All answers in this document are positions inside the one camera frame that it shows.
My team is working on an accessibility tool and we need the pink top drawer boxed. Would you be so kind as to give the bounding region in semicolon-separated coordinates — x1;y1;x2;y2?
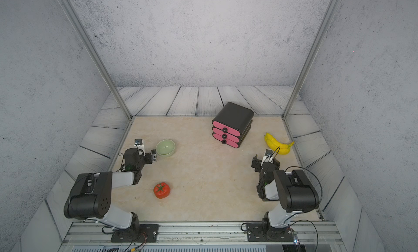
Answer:
212;121;241;137

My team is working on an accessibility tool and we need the pink drawer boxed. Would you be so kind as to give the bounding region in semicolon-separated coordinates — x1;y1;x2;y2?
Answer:
212;121;241;137
212;132;240;149
212;127;241;143

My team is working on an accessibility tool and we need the black drawer cabinet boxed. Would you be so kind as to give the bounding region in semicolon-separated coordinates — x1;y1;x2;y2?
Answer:
212;102;254;145

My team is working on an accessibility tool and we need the pink bottom drawer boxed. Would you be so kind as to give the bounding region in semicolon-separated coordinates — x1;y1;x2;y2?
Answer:
212;132;240;149

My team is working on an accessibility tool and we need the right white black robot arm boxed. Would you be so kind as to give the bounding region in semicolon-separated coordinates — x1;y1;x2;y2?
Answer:
251;155;321;232

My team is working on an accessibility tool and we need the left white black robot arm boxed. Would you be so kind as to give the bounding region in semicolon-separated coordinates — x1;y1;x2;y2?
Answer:
63;148;157;231

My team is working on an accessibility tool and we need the pink middle drawer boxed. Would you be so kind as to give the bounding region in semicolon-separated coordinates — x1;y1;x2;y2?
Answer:
212;127;241;143

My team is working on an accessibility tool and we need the light green bowl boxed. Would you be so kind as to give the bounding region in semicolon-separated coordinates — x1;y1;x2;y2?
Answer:
156;139;176;157

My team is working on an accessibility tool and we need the yellow banana bunch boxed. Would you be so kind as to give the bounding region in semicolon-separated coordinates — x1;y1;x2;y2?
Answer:
264;133;295;155

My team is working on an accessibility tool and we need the red tomato toy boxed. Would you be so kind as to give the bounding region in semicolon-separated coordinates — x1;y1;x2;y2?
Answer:
153;182;171;199

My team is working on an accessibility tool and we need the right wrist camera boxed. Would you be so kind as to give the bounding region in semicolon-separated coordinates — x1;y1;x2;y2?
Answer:
263;149;274;162

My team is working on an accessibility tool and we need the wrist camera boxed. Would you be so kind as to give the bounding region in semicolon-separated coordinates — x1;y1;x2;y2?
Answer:
263;149;274;162
134;138;145;151

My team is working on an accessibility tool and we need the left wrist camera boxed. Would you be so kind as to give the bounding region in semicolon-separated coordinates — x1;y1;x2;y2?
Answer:
134;138;145;151

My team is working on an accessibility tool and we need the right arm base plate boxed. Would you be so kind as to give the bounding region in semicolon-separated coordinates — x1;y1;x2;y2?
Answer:
241;222;294;242

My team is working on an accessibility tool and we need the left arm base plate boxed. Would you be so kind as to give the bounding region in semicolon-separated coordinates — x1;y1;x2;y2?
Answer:
111;224;160;243

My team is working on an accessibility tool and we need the front aluminium rail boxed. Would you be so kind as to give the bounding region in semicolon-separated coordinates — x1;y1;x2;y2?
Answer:
60;220;346;252

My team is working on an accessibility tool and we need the left metal frame post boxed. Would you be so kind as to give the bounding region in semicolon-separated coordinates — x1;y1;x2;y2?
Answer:
57;0;133;121

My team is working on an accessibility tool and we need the metal frame post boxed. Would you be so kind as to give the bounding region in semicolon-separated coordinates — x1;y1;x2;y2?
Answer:
282;0;341;121
57;0;133;121

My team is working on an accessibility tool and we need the right metal frame post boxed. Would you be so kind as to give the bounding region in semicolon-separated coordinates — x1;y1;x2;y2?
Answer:
282;0;341;121

